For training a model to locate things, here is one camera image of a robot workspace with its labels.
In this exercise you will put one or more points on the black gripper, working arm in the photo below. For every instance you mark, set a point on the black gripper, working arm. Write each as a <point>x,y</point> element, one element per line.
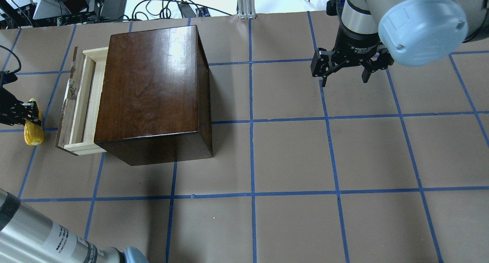
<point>15,111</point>

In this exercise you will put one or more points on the black gripper, idle arm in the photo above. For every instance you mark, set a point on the black gripper, idle arm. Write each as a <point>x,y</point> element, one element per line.
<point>356,44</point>

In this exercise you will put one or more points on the yellow corn cob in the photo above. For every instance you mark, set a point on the yellow corn cob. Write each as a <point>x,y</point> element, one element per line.
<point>33,134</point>

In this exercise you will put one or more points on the light wooden drawer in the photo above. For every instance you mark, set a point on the light wooden drawer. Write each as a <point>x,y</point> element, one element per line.
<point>78,119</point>

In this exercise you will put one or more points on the dark wooden drawer cabinet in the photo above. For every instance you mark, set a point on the dark wooden drawer cabinet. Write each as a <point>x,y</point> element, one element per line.
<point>155,99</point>

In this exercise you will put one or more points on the grey robot arm, image right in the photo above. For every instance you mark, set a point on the grey robot arm, image right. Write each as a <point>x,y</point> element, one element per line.
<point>28,236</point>

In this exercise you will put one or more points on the grey angled device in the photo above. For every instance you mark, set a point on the grey angled device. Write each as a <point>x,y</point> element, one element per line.
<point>50,9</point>

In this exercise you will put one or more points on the black power adapter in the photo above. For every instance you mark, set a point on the black power adapter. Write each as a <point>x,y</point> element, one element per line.
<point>113,9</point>

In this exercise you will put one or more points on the aluminium frame post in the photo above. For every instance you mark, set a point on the aluminium frame post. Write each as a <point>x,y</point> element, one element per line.
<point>246,9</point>

